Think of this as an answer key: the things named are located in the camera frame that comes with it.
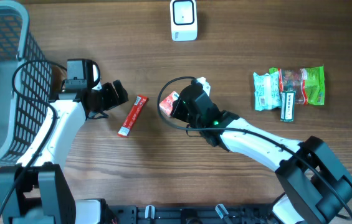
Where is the red tissue pack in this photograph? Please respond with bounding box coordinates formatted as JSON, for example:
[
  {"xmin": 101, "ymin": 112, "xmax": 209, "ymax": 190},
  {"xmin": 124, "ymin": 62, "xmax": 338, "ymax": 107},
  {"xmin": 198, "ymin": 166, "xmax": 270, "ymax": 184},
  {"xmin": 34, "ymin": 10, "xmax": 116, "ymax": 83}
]
[{"xmin": 159, "ymin": 91, "xmax": 179, "ymax": 118}]

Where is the red chocolate bar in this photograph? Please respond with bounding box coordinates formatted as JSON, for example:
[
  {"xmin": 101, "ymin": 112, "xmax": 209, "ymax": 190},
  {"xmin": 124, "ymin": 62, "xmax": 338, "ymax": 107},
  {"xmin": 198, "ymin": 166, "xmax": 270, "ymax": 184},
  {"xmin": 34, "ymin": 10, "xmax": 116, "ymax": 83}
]
[{"xmin": 118, "ymin": 95, "xmax": 148, "ymax": 138}]

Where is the teal wipes pack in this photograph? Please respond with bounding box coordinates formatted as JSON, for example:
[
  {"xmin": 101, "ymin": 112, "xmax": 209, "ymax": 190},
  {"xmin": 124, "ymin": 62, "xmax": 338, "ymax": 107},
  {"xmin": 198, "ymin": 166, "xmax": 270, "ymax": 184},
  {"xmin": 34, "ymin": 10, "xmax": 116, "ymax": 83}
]
[{"xmin": 253, "ymin": 72, "xmax": 281, "ymax": 111}]

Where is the green white gum pack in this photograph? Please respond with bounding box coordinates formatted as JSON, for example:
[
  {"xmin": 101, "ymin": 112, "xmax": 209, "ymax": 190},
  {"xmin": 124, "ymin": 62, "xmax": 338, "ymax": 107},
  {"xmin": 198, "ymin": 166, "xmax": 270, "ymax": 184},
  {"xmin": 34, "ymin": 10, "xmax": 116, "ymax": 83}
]
[{"xmin": 280, "ymin": 90, "xmax": 296, "ymax": 122}]

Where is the green gummy candy bag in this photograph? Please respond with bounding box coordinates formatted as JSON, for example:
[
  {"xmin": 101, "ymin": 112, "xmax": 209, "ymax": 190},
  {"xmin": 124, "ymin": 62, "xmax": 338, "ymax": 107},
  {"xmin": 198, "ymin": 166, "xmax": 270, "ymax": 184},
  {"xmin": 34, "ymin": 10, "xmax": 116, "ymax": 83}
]
[{"xmin": 269, "ymin": 66, "xmax": 325, "ymax": 106}]

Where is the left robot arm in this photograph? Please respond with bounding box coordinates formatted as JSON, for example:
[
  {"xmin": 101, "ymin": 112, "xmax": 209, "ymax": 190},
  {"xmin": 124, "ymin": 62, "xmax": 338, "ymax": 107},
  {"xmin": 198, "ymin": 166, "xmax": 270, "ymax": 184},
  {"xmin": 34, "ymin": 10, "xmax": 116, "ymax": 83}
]
[{"xmin": 0, "ymin": 80, "xmax": 128, "ymax": 223}]

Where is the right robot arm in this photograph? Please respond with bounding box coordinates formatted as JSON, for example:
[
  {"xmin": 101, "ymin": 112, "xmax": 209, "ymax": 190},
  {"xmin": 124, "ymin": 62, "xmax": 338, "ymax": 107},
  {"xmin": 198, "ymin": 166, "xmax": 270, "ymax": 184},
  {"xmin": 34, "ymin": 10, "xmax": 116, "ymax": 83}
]
[{"xmin": 170, "ymin": 78, "xmax": 352, "ymax": 223}]

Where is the grey plastic mesh basket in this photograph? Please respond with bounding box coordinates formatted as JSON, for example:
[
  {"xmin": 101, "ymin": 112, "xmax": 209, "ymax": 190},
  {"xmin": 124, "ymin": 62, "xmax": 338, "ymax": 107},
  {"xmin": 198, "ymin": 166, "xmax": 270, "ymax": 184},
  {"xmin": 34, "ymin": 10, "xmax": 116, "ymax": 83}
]
[{"xmin": 0, "ymin": 1, "xmax": 52, "ymax": 166}]

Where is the black mounting rail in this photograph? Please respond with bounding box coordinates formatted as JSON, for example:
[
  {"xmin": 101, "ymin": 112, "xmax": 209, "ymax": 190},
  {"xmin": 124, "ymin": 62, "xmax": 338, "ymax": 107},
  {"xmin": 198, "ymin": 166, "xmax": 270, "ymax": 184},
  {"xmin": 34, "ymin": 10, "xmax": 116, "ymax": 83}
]
[{"xmin": 109, "ymin": 203, "xmax": 279, "ymax": 224}]

